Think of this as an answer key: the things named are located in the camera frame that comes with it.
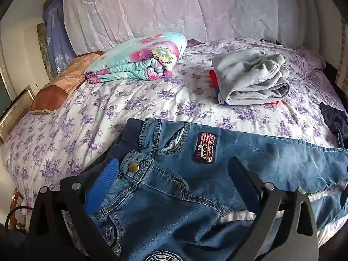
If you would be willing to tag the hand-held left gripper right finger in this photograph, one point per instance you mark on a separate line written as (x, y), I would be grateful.
(244, 179)

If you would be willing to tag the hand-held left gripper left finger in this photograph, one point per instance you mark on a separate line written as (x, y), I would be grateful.
(101, 185)

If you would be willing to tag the blue denim pants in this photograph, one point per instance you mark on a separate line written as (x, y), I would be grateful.
(190, 209)

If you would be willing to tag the purple floral bed sheet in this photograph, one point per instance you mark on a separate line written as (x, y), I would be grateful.
(108, 108)

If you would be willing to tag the folded blue garment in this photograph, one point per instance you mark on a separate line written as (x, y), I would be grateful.
(219, 98)

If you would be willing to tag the wooden chair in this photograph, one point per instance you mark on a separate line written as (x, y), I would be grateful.
(16, 209)

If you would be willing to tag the folded grey garment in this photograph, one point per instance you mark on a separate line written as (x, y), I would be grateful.
(252, 78)

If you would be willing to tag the folded red garment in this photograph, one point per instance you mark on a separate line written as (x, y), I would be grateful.
(213, 77)

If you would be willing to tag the brown satin pillow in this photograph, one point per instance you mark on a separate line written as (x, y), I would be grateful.
(62, 84)

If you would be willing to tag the dark navy garment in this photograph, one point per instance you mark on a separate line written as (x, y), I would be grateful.
(335, 119)

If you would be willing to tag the folded floral quilt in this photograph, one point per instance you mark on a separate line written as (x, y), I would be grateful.
(136, 57)

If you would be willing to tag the blue patterned blanket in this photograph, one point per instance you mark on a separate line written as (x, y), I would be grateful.
(55, 40)

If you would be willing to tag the lilac headboard cover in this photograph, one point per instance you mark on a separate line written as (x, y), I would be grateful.
(168, 8)

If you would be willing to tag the gold picture frame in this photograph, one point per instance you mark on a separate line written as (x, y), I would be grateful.
(15, 108)

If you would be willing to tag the white door frame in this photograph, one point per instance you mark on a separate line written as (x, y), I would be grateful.
(6, 78)

